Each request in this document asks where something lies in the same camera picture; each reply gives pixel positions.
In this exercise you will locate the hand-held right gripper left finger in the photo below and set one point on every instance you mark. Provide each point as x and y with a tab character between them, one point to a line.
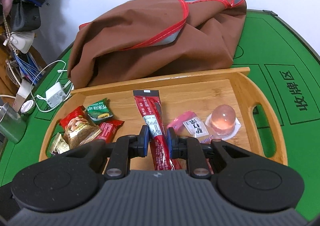
147	141

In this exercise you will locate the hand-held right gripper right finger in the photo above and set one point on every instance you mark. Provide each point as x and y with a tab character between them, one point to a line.
170	143

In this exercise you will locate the long red stick packet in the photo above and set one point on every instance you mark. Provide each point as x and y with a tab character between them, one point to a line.
150	111

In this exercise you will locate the small red snack packet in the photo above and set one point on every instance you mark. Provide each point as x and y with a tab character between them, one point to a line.
108	129

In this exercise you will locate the wooden tray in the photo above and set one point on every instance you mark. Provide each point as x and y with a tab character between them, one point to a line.
175	91

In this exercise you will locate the green snack packet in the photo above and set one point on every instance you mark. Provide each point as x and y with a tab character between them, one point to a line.
98	109

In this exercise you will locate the pink jelly cup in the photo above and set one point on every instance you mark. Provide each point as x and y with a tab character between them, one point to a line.
222	118

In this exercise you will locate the gold snack packet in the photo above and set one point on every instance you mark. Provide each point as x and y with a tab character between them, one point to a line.
58	144

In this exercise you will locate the pink snack packet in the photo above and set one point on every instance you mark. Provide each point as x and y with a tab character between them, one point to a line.
185	121

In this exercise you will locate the red and gold nut packet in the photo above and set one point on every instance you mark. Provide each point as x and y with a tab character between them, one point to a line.
80	131

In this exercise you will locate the brown cloth with red trim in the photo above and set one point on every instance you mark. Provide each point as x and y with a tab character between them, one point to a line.
137	41

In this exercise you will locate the white charger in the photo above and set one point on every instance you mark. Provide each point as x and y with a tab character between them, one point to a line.
56	94

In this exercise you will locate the white round case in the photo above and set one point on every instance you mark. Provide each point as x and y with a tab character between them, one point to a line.
28	107

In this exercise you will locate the metal cup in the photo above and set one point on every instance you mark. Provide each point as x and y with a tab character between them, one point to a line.
11	126

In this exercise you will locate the white pouch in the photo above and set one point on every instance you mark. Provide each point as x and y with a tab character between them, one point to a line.
22	41

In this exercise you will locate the black pouch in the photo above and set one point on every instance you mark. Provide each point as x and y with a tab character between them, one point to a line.
25	18

